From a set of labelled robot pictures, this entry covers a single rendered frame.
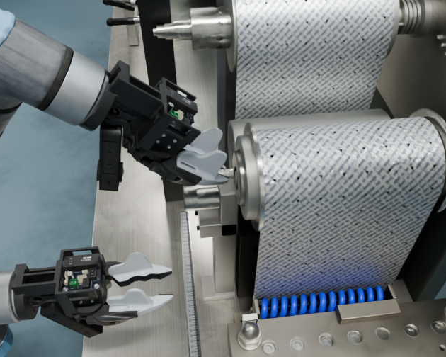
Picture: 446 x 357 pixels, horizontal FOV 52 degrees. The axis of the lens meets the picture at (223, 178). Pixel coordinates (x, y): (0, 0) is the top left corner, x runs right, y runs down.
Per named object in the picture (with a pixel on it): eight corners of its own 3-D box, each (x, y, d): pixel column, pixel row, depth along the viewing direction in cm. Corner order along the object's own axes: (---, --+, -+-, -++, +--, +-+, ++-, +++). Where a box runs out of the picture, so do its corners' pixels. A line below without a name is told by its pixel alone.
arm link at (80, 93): (36, 124, 49) (47, 80, 55) (76, 142, 51) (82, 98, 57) (69, 76, 45) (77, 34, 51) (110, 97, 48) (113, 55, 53)
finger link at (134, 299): (168, 298, 61) (100, 296, 62) (171, 319, 66) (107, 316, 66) (170, 278, 63) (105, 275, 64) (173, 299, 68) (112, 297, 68)
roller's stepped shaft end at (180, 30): (153, 35, 74) (151, 17, 72) (190, 33, 75) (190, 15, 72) (154, 46, 72) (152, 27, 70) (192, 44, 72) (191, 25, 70)
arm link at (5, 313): (-5, 334, 65) (6, 284, 71) (28, 331, 66) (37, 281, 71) (-26, 309, 60) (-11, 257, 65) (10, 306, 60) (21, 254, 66)
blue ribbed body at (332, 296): (255, 305, 75) (257, 295, 73) (381, 291, 77) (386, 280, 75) (259, 325, 73) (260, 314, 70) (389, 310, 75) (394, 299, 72)
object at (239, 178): (241, 214, 60) (233, 193, 67) (256, 213, 60) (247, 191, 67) (238, 161, 57) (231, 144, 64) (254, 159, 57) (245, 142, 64)
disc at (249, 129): (239, 142, 71) (250, 105, 57) (242, 141, 71) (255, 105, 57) (250, 236, 68) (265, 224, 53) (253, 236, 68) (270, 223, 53)
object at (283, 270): (252, 307, 77) (258, 243, 64) (386, 292, 79) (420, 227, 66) (253, 309, 77) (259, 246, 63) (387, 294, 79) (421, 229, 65)
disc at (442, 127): (391, 129, 73) (439, 91, 59) (394, 129, 73) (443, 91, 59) (409, 221, 70) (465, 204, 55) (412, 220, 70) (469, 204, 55)
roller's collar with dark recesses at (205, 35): (190, 37, 77) (188, 1, 72) (226, 35, 77) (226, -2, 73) (193, 58, 73) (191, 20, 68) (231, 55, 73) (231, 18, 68)
